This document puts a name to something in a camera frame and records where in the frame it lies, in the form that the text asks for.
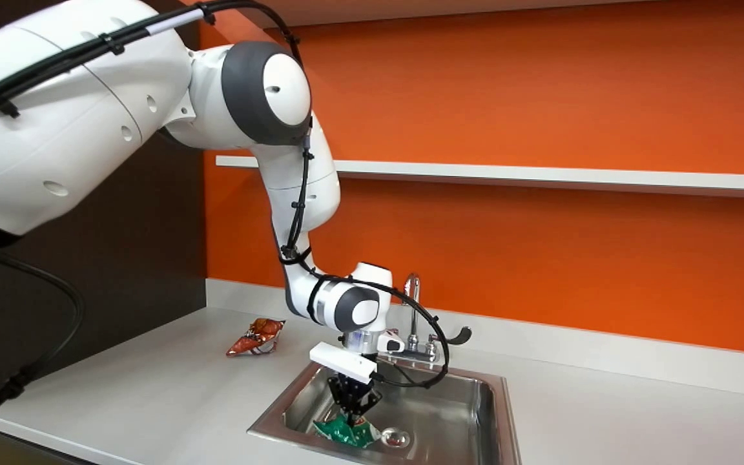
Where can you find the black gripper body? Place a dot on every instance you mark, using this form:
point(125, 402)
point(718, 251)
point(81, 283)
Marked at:
point(352, 392)

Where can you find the green chip bag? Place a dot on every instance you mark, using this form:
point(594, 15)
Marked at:
point(345, 432)

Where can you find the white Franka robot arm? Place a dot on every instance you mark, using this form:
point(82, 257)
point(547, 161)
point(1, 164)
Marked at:
point(45, 111)

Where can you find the round sink drain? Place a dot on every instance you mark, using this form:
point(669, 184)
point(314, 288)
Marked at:
point(392, 441)

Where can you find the stainless steel sink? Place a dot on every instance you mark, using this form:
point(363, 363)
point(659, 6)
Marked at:
point(449, 414)

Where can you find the white counter backsplash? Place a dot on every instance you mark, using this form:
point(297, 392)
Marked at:
point(606, 352)

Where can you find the chrome faucet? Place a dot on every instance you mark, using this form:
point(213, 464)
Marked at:
point(413, 312)

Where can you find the red Doritos chip bag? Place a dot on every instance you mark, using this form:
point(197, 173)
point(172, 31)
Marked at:
point(257, 336)

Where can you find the dark wood cabinet panel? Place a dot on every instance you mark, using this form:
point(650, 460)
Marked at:
point(129, 241)

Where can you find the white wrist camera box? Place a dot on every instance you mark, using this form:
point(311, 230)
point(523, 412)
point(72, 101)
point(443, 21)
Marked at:
point(341, 361)

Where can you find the white wall shelf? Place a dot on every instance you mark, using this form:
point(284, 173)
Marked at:
point(562, 176)

